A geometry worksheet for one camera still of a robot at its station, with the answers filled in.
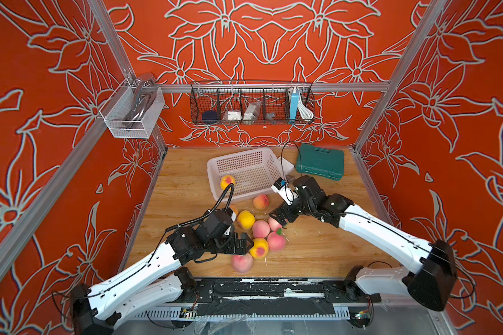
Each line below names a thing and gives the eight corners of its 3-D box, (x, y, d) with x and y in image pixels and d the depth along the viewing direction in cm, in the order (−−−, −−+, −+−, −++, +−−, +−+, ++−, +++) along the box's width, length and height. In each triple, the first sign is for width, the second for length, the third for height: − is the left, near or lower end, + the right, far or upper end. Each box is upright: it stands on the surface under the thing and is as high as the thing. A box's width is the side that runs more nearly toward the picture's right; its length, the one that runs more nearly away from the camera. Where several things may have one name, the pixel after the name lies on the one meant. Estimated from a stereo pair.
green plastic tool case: (294, 172, 110) (295, 167, 106) (298, 148, 122) (299, 142, 118) (342, 182, 106) (345, 177, 102) (341, 156, 118) (344, 150, 114)
